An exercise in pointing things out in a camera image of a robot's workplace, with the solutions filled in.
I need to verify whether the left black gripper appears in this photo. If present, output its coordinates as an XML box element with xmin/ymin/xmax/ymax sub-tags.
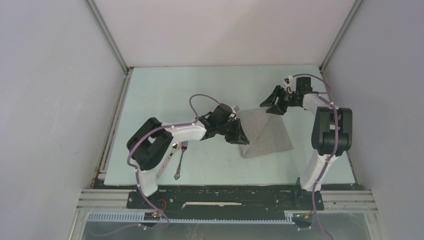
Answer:
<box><xmin>216</xmin><ymin>117</ymin><xmax>249</xmax><ymax>145</ymax></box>

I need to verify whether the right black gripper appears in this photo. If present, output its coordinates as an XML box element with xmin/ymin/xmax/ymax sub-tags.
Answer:
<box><xmin>259</xmin><ymin>84</ymin><xmax>298</xmax><ymax>116</ymax></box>

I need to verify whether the grey cloth napkin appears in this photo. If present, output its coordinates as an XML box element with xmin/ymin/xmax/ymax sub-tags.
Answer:
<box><xmin>237</xmin><ymin>108</ymin><xmax>293</xmax><ymax>159</ymax></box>

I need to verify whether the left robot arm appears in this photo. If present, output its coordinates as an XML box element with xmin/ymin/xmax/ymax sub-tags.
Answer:
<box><xmin>126</xmin><ymin>103</ymin><xmax>250</xmax><ymax>208</ymax></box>

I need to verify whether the iridescent fork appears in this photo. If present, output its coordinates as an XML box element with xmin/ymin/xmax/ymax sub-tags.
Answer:
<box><xmin>174</xmin><ymin>141</ymin><xmax>188</xmax><ymax>180</ymax></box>

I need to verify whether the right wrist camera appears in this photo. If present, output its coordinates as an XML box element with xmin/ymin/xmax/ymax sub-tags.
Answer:
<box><xmin>283</xmin><ymin>75</ymin><xmax>296</xmax><ymax>91</ymax></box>

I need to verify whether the silver spoon pink handle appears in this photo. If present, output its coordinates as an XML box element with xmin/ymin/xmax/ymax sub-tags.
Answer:
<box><xmin>156</xmin><ymin>142</ymin><xmax>182</xmax><ymax>180</ymax></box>

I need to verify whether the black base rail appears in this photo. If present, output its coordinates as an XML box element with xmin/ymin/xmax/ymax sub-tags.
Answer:
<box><xmin>126</xmin><ymin>185</ymin><xmax>324</xmax><ymax>220</ymax></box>

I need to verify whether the white cable duct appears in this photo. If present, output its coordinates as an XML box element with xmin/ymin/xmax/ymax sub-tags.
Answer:
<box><xmin>86</xmin><ymin>211</ymin><xmax>312</xmax><ymax>225</ymax></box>

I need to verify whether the right aluminium frame post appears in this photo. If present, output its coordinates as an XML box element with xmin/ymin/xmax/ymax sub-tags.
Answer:
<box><xmin>319</xmin><ymin>0</ymin><xmax>365</xmax><ymax>72</ymax></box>

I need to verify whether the aluminium frame post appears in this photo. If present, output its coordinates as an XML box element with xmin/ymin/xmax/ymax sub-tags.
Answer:
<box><xmin>83</xmin><ymin>0</ymin><xmax>129</xmax><ymax>74</ymax></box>
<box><xmin>319</xmin><ymin>0</ymin><xmax>365</xmax><ymax>72</ymax></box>

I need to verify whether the left aluminium frame post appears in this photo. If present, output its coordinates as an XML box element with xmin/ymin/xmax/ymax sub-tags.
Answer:
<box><xmin>83</xmin><ymin>0</ymin><xmax>129</xmax><ymax>74</ymax></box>

